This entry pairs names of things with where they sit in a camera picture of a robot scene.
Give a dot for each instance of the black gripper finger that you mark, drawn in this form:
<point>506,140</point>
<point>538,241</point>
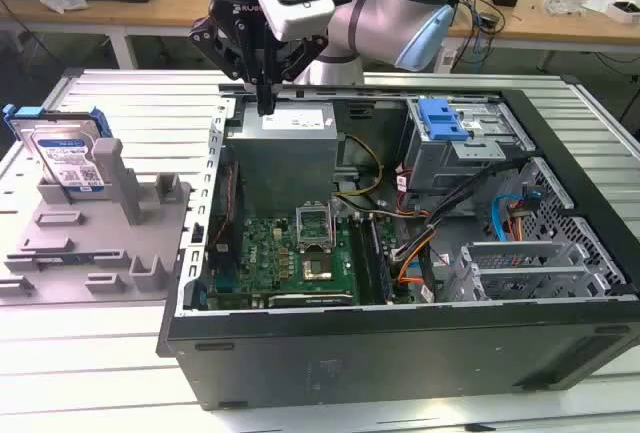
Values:
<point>305,58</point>
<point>215,40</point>

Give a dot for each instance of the hard disk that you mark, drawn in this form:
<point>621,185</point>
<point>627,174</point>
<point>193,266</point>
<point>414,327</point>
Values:
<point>65,153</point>

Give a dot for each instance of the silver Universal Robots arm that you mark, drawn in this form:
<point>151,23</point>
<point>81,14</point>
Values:
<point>370,23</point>

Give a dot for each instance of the metal disk bay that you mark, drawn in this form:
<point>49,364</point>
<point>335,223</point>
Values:
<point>525,253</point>

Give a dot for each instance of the wooden desk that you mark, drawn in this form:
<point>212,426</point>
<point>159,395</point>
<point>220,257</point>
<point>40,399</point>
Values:
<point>150,13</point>
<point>550,28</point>

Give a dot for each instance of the grey power supply unit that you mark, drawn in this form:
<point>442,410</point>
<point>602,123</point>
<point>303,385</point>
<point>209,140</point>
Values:
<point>280,163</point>

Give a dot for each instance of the blue plastic latch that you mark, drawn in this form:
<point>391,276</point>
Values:
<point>440,118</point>

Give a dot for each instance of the metal optical drive cage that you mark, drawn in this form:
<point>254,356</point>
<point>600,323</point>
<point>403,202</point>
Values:
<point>450,163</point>

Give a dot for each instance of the green motherboard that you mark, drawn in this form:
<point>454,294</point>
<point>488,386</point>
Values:
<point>270,253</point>

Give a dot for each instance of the black RAM slot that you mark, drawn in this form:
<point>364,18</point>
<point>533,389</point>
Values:
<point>357,258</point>
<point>364,258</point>
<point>373,258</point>
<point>381,258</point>

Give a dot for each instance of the black case fan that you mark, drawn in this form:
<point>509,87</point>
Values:
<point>227,253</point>

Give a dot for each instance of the CPU socket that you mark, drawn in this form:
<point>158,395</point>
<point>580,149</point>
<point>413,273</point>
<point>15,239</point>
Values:
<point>316,268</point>

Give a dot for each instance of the grey parts rack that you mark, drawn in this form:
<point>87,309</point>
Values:
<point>100,233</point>

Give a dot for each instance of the black graphics card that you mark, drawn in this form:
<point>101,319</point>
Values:
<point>310,300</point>

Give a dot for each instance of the green RAM stick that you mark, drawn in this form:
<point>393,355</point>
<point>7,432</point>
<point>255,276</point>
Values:
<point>75,255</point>

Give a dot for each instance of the black PC case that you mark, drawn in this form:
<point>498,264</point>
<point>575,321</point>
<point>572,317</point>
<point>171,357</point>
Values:
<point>350,353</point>

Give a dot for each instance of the small white box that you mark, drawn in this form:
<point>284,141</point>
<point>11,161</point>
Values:
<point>625,10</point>

